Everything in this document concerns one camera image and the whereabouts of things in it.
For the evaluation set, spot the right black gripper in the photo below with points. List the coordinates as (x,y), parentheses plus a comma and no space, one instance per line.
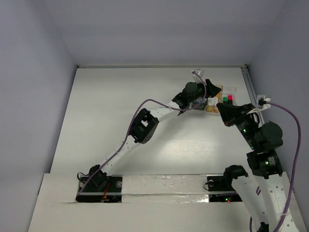
(228,111)

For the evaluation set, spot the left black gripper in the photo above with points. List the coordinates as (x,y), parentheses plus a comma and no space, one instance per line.
(206,89)

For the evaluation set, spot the pink white marker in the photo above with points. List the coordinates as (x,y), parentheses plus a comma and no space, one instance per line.
(212,101)

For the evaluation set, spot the black green highlighter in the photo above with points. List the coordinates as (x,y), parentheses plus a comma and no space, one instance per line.
(225,99)

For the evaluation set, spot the black pink highlighter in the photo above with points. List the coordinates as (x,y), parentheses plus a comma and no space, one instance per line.
(230,99)

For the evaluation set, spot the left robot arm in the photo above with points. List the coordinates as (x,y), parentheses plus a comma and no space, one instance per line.
(144,124)

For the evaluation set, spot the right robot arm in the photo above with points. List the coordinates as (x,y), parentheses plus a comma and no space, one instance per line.
(268,206)

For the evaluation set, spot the clear plastic container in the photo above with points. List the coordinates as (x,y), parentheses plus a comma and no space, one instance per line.
(227,90)

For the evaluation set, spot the dark grey container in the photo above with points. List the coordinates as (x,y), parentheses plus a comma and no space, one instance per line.
(198,106)

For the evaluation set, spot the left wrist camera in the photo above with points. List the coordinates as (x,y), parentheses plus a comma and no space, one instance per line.
(197,74)

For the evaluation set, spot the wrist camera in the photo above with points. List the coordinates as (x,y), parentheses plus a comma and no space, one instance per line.
(263,99)
(197,74)

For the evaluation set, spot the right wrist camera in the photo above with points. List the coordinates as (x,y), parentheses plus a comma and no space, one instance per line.
(263,99)

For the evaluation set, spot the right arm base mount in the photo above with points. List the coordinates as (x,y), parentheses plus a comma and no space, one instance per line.
(220,188)

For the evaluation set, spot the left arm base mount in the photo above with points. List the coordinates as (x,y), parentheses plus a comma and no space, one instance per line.
(100,189)

